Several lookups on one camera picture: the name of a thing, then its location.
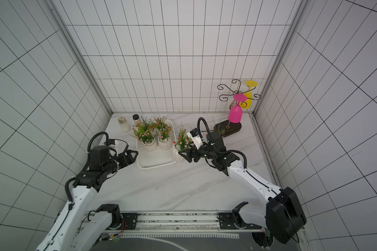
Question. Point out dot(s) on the pink wine glass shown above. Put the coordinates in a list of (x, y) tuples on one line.
[(236, 112)]

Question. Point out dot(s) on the white storage tray box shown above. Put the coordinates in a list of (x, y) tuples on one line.
[(158, 158)]

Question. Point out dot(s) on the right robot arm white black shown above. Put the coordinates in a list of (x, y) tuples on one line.
[(273, 198)]

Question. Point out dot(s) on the black metal glass rack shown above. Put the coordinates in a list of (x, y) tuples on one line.
[(226, 128)]

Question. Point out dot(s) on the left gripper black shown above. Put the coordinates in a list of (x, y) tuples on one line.
[(125, 162)]

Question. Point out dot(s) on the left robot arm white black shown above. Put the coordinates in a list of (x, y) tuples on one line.
[(68, 233)]

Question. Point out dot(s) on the potted gypsophila red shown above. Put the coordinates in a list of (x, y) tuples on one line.
[(148, 124)]

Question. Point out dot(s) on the yellow wine glass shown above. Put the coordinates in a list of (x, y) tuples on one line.
[(251, 86)]

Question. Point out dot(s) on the white-lid spice jar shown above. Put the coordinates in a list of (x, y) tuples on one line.
[(124, 125)]

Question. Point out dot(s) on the potted gypsophila small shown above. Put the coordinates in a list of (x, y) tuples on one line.
[(164, 138)]

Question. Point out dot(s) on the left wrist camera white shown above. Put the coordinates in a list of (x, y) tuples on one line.
[(113, 143)]

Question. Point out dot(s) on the potted gypsophila pink centre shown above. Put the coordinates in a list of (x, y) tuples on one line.
[(146, 138)]

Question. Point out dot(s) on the black-lid spice jar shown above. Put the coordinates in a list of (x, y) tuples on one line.
[(137, 119)]

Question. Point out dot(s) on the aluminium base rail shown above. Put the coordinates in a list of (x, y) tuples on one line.
[(182, 221)]

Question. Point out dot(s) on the potted gypsophila red-orange front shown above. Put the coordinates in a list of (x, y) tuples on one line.
[(161, 124)]

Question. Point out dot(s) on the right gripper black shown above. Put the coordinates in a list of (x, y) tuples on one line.
[(193, 153)]

